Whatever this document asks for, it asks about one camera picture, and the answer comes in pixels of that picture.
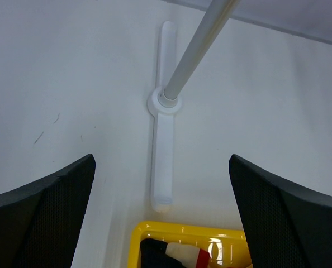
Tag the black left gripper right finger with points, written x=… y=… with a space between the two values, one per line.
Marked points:
x=285 y=224

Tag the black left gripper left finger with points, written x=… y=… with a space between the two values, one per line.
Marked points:
x=40 y=222

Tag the orange brown argyle sock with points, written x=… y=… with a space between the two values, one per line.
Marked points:
x=188 y=255

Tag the navy blue sock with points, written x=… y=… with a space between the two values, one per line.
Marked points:
x=153 y=254

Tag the yellow plastic tray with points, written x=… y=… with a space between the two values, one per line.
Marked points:
x=227 y=247

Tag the white metal drying rack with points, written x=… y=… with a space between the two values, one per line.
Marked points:
x=165 y=102

